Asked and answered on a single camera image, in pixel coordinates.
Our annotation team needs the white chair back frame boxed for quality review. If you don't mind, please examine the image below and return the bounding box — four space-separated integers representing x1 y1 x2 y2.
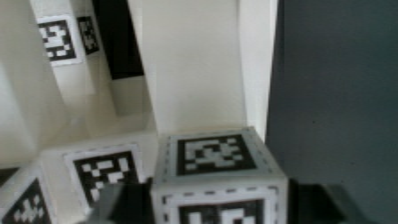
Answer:
0 0 280 168

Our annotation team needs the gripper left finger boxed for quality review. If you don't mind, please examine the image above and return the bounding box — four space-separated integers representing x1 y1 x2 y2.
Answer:
76 178 154 224

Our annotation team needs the white chair leg block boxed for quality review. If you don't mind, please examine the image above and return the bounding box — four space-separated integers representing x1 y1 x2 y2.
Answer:
28 0 120 111

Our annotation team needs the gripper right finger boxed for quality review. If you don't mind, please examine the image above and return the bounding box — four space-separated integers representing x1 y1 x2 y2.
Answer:
287 182 378 224

